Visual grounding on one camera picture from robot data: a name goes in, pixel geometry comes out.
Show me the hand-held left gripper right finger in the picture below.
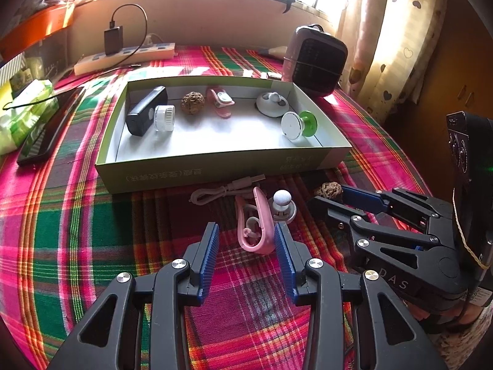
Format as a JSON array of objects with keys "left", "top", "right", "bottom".
[{"left": 273, "top": 221, "right": 449, "bottom": 370}]

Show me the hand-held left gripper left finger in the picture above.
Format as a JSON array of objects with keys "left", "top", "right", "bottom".
[{"left": 48, "top": 221, "right": 221, "bottom": 370}]

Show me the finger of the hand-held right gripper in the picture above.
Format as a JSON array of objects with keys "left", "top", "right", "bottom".
[
  {"left": 307, "top": 196, "right": 443, "bottom": 267},
  {"left": 341, "top": 186, "right": 455, "bottom": 236}
]

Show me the small brown walnut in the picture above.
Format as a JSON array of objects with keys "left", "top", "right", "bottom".
[{"left": 313, "top": 182, "right": 343, "bottom": 200}]

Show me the pink plastic clip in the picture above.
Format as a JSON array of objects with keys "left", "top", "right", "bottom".
[{"left": 235, "top": 187, "right": 276, "bottom": 255}]

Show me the white panda-face round holder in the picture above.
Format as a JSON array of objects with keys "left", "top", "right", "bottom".
[{"left": 256, "top": 91, "right": 291, "bottom": 117}]

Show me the green and white cardboard box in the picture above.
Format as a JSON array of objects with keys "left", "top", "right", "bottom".
[{"left": 94, "top": 75, "right": 352, "bottom": 195}]

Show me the small clear jar white lid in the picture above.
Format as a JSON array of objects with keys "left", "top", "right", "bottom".
[{"left": 154, "top": 105, "right": 177, "bottom": 132}]

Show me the pink clip with mint pad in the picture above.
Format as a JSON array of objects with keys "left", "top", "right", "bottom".
[{"left": 205, "top": 87, "right": 235, "bottom": 119}]

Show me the large brown walnut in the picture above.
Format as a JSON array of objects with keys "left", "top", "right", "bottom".
[{"left": 181, "top": 92, "right": 205, "bottom": 115}]

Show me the white knob on clear base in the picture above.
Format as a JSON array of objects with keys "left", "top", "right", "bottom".
[{"left": 271, "top": 190, "right": 298, "bottom": 222}]

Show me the white and green spool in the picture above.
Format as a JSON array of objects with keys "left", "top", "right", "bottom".
[{"left": 280, "top": 110, "right": 316, "bottom": 142}]

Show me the plaid tablecloth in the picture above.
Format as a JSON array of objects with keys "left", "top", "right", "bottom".
[{"left": 0, "top": 44, "right": 436, "bottom": 370}]

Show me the grey portable heater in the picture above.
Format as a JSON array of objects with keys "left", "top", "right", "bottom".
[{"left": 282, "top": 25, "right": 348, "bottom": 97}]

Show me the heart-print curtain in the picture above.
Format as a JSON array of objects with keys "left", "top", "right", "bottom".
[{"left": 335, "top": 0, "right": 451, "bottom": 124}]

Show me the small black electronic device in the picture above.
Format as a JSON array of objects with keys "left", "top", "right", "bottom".
[{"left": 125, "top": 86, "right": 169, "bottom": 137}]

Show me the wooden cabinet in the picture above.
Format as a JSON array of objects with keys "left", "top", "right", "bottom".
[{"left": 385, "top": 0, "right": 493, "bottom": 151}]

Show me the black smartphone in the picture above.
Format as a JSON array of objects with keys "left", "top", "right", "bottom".
[{"left": 17, "top": 87, "right": 86, "bottom": 166}]

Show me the black window latch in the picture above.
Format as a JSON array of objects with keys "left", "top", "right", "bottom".
[{"left": 279, "top": 0, "right": 308, "bottom": 14}]

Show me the white power strip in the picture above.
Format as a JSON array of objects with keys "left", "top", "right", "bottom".
[{"left": 73, "top": 42, "right": 177, "bottom": 77}]

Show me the green tissue pack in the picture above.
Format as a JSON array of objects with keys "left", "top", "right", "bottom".
[{"left": 0, "top": 79, "right": 58, "bottom": 157}]

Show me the black charger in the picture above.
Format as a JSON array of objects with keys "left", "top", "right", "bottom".
[{"left": 104, "top": 26, "right": 124, "bottom": 56}]

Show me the clear plastic container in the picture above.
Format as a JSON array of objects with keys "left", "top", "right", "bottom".
[{"left": 23, "top": 39, "right": 75, "bottom": 81}]

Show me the striped gift box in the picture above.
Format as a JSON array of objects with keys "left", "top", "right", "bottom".
[{"left": 0, "top": 52, "right": 26, "bottom": 85}]

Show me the orange tray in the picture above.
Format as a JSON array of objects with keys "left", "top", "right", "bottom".
[{"left": 0, "top": 3, "right": 76, "bottom": 60}]

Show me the white short cable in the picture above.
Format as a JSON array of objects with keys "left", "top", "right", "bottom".
[{"left": 189, "top": 175, "right": 267, "bottom": 206}]

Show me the black charger cable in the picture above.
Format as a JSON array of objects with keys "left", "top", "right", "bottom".
[{"left": 2, "top": 4, "right": 149, "bottom": 110}]

